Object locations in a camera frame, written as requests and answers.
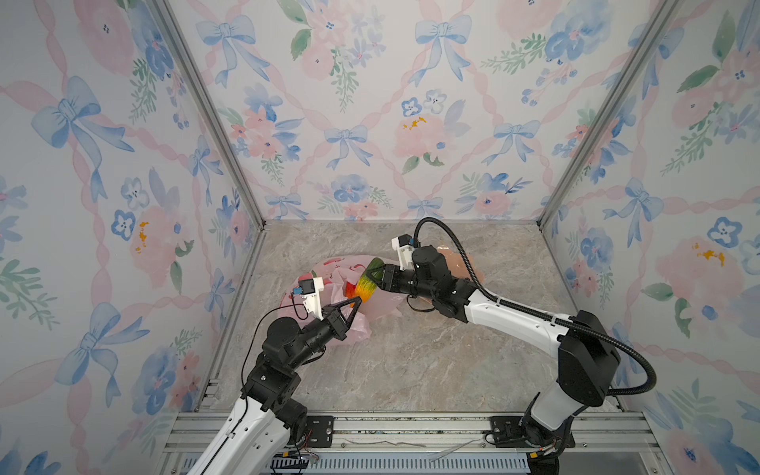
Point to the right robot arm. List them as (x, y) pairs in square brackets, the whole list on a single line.
[(587, 361)]

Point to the left corner aluminium post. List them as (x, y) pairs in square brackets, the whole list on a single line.
[(187, 65)]

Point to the pink plastic bag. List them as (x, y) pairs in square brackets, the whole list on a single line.
[(340, 277)]

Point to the corner aluminium post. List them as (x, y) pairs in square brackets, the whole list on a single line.
[(651, 35), (187, 65)]

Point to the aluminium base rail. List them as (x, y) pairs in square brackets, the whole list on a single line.
[(406, 443)]

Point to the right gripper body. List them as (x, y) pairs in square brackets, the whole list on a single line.
[(399, 280)]

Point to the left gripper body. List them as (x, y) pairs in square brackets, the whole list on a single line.
[(336, 330)]

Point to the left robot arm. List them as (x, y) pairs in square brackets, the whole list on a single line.
[(267, 386)]

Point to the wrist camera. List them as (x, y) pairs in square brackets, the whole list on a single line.
[(310, 289), (404, 246)]

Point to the pink fruit plate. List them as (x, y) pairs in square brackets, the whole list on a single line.
[(455, 262)]

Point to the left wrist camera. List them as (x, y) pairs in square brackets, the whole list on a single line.
[(310, 289)]

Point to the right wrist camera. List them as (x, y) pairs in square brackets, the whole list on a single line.
[(404, 246)]

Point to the right corner aluminium post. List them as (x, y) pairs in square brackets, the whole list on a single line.
[(651, 35)]

